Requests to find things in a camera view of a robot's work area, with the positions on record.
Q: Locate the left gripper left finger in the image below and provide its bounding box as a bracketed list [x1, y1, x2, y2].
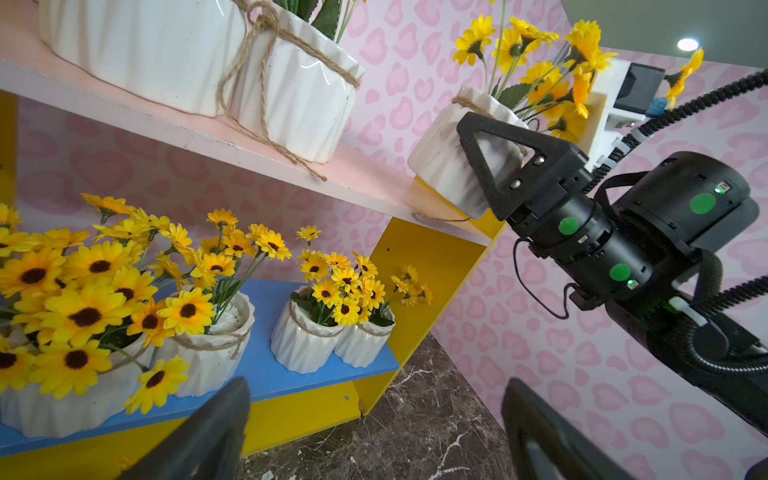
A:
[120, 377, 250, 480]

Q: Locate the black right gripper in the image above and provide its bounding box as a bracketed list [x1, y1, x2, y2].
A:
[457, 112, 653, 300]

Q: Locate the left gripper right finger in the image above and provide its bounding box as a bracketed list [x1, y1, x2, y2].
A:
[501, 378, 631, 479]

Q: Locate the sunflower pot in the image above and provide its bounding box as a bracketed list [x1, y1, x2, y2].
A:
[271, 247, 378, 374]
[1, 195, 190, 438]
[127, 209, 292, 397]
[408, 15, 704, 220]
[333, 265, 434, 368]
[38, 1, 246, 117]
[216, 1, 365, 180]

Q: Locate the yellow two-tier shelf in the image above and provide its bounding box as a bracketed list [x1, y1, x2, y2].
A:
[1, 1, 513, 479]

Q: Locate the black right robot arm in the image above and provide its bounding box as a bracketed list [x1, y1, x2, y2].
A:
[457, 71, 767, 432]

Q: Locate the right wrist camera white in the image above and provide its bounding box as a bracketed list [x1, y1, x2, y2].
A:
[577, 58, 665, 172]

